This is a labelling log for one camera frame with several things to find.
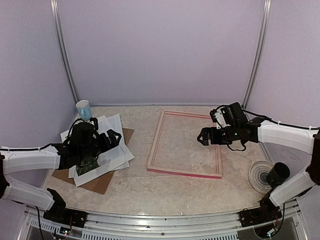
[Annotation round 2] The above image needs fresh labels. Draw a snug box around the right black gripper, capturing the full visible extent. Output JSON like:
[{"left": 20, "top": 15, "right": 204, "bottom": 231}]
[{"left": 198, "top": 124, "right": 240, "bottom": 146}]

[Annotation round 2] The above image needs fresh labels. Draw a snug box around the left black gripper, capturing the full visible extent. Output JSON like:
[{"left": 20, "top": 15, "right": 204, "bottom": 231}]
[{"left": 78, "top": 129, "right": 121, "bottom": 162}]

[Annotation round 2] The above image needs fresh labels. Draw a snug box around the white mat board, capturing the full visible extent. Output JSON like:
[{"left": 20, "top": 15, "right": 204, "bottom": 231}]
[{"left": 68, "top": 132, "right": 135, "bottom": 187}]

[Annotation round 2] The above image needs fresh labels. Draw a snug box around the pink wooden picture frame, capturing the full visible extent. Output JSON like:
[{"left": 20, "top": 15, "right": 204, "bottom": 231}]
[{"left": 146, "top": 110, "right": 223, "bottom": 179}]

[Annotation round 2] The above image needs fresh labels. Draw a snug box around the landscape photo print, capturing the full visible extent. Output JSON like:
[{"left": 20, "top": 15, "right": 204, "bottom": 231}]
[{"left": 60, "top": 120, "right": 111, "bottom": 187}]

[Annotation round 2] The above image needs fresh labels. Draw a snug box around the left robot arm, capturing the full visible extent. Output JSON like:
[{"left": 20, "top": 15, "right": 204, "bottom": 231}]
[{"left": 0, "top": 122, "right": 122, "bottom": 223}]

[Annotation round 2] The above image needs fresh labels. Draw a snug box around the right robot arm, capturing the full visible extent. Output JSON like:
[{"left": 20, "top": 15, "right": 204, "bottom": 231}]
[{"left": 197, "top": 116, "right": 320, "bottom": 222}]

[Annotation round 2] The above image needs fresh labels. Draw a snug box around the white paper sheet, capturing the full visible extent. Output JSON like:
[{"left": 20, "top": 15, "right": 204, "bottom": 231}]
[{"left": 73, "top": 112, "right": 124, "bottom": 136}]

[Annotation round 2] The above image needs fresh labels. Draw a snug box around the light blue mug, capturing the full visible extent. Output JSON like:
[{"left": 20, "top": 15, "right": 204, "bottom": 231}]
[{"left": 75, "top": 99, "right": 92, "bottom": 121}]

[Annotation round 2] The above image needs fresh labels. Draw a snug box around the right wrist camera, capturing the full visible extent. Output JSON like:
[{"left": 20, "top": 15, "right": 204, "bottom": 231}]
[{"left": 209, "top": 105, "right": 229, "bottom": 129}]

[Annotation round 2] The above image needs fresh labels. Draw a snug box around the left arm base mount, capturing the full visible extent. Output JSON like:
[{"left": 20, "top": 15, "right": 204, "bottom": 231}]
[{"left": 43, "top": 188, "right": 88, "bottom": 228}]

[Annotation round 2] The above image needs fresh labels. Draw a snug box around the front aluminium rail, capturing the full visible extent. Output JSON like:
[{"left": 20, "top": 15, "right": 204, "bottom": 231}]
[{"left": 17, "top": 200, "right": 309, "bottom": 240}]

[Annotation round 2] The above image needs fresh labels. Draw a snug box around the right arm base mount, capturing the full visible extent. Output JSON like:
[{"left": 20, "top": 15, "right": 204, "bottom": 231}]
[{"left": 239, "top": 198, "right": 283, "bottom": 228}]

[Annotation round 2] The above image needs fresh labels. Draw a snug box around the right aluminium corner post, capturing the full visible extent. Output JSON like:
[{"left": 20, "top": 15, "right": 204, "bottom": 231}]
[{"left": 242, "top": 0, "right": 272, "bottom": 109}]

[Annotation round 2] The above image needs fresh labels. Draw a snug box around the aluminium corner post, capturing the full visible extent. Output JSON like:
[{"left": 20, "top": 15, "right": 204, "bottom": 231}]
[
  {"left": 242, "top": 0, "right": 272, "bottom": 109},
  {"left": 50, "top": 0, "right": 80, "bottom": 103}
]

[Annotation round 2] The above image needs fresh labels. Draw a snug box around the left aluminium corner post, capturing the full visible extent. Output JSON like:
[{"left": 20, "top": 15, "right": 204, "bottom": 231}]
[{"left": 50, "top": 0, "right": 80, "bottom": 103}]

